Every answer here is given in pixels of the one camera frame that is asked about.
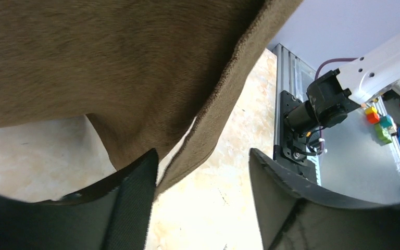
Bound aluminium frame rail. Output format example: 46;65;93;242
273;45;400;203

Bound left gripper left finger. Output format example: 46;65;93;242
0;149;159;249

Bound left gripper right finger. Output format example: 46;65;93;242
249;148;400;249

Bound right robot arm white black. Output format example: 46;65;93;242
283;33;400;136

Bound colourful toy blocks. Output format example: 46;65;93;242
364;107;397;144

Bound brown cloth napkin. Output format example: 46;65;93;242
0;1;301;195

